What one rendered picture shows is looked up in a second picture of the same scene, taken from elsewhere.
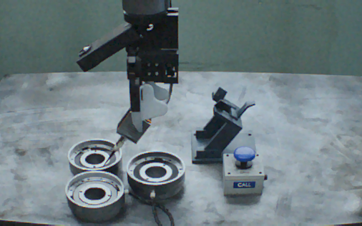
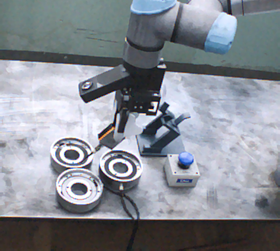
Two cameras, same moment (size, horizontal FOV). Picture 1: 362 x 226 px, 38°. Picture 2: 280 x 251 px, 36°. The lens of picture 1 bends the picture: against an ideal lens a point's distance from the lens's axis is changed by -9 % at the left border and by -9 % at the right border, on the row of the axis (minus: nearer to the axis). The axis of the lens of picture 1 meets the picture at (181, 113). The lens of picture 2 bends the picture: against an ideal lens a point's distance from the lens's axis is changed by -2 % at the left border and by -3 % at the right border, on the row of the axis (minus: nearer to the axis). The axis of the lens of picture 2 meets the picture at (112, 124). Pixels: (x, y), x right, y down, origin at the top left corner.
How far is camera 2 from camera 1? 0.33 m
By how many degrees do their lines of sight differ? 16
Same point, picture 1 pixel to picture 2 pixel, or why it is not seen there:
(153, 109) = (133, 130)
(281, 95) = (192, 95)
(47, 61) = not seen: outside the picture
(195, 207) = (150, 197)
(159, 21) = (152, 73)
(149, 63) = (138, 101)
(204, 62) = (98, 30)
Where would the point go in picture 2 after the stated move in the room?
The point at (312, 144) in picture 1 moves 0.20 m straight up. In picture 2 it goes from (223, 143) to (248, 87)
